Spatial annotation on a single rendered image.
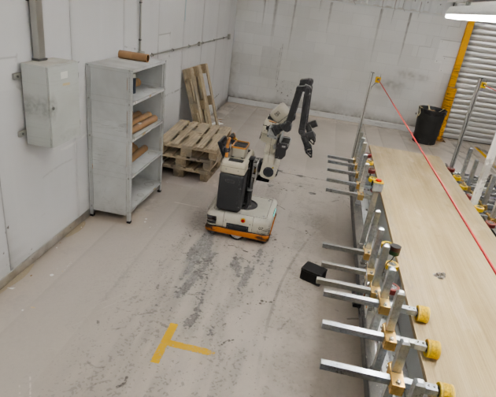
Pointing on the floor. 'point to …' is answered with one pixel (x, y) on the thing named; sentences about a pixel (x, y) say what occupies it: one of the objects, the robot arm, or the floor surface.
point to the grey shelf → (147, 103)
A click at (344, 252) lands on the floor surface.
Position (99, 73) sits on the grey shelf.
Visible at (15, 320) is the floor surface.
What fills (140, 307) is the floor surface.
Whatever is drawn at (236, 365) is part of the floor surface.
